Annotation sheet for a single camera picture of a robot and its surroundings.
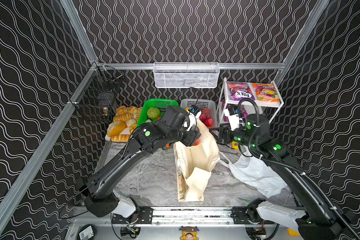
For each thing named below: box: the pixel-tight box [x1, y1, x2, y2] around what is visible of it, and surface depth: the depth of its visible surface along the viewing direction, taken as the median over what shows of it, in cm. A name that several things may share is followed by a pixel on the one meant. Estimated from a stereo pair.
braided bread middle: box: [113, 112, 134, 122], surface depth 115 cm
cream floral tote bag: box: [173, 119, 220, 202], surface depth 75 cm
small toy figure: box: [179, 225, 200, 240], surface depth 70 cm
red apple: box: [205, 118, 214, 128], surface depth 104 cm
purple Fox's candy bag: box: [226, 81, 256, 101], surface depth 83 cm
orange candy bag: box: [252, 83, 281, 103], surface depth 81 cm
